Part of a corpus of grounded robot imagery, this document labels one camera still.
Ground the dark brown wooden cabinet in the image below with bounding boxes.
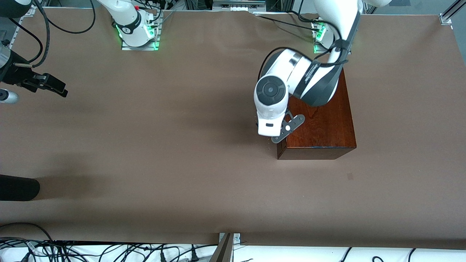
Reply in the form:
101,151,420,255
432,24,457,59
277,67,357,160

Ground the black cylinder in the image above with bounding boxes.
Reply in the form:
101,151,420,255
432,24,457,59
0,175,40,201

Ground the brown paper table cover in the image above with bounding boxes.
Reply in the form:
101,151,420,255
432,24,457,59
0,7,466,250

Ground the silver device box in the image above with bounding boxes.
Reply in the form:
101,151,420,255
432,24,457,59
213,0,266,11

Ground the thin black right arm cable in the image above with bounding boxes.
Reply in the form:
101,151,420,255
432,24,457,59
7,17,43,64

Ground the aluminium frame rail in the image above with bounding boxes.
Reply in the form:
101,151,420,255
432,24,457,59
439,0,466,25
0,7,36,73

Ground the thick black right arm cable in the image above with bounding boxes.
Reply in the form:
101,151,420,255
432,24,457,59
33,0,96,68

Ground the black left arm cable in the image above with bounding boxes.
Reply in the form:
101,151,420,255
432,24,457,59
258,16,352,82

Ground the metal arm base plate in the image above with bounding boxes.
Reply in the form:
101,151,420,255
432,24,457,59
312,20,352,55
121,11,161,51

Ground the long black base cable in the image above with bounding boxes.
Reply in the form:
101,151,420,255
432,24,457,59
255,14,319,31

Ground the short black base cable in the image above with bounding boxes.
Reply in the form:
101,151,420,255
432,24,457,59
288,10,318,22

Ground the aluminium profile post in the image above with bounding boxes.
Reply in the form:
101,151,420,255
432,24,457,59
209,233,241,262

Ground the black arched floor cable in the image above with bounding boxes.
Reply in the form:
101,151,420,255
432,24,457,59
0,222,55,242

